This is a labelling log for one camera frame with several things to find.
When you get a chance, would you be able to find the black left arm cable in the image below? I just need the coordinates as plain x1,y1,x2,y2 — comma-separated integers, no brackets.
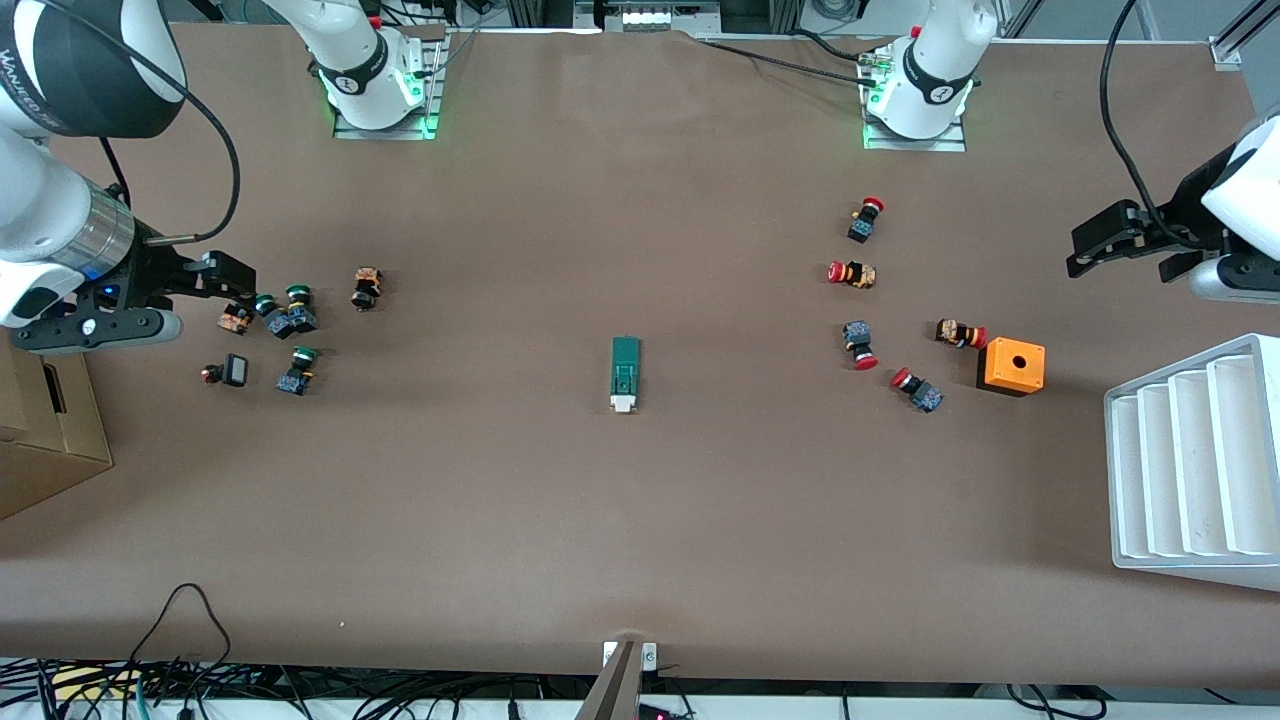
1100,0,1216,251

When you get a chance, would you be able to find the aluminium frame corner post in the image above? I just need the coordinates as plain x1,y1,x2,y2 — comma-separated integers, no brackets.
1208,0,1280,71

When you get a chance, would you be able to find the black looped cable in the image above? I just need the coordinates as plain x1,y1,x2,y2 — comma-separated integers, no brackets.
120,583,236,691

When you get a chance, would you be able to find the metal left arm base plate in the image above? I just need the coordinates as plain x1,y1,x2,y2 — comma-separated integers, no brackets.
862,45,969,153

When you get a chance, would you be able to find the brown camera mount bracket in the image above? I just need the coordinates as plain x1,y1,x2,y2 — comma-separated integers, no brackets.
575,640,661,720

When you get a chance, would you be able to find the yellow cable tag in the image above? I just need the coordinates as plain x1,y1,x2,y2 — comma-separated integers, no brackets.
50,668,131,701

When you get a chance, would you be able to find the white slotted tray rack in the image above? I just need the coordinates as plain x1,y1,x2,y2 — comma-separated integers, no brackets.
1103,333,1280,593

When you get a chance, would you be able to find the black table cable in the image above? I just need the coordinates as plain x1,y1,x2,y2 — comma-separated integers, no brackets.
700,28,881,86

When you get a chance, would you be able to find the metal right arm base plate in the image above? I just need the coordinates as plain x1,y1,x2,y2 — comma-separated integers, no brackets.
333,25,448,141

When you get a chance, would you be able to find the orange button enclosure box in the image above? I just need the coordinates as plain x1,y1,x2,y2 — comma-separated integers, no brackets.
976,337,1047,398

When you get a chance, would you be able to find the green load switch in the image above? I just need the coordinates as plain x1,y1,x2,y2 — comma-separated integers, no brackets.
609,336,642,415

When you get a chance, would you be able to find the brown cardboard box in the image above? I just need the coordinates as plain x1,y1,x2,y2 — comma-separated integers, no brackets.
0,335,114,521

